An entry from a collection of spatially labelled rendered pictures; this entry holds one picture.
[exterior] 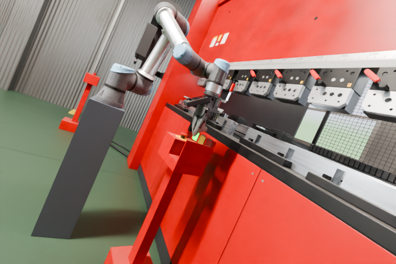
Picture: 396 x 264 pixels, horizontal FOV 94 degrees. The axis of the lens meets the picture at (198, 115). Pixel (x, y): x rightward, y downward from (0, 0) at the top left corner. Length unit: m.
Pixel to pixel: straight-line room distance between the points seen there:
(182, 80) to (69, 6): 2.60
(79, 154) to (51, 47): 3.16
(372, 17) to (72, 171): 1.52
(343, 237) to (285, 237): 0.17
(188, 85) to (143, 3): 2.34
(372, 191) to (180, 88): 1.87
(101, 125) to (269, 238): 0.91
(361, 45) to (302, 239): 0.74
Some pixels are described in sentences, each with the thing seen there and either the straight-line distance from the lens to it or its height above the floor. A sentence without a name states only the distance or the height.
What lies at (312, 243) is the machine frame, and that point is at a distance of 0.73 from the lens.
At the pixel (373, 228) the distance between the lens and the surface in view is 0.68.
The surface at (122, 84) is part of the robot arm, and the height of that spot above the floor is 0.90.
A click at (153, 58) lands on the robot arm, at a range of 1.16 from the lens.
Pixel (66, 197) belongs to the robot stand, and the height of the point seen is 0.24.
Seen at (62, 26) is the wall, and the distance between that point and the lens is 4.16.
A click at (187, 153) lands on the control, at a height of 0.75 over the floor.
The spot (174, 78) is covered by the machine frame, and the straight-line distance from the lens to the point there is 2.20.
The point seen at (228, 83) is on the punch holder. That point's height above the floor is 1.22.
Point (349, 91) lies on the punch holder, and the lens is 0.90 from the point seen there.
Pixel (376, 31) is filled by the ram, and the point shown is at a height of 1.49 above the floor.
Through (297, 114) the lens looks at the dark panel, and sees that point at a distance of 1.64.
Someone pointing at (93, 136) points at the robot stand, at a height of 0.60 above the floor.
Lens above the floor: 0.95
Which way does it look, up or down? 2 degrees down
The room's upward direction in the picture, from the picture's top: 24 degrees clockwise
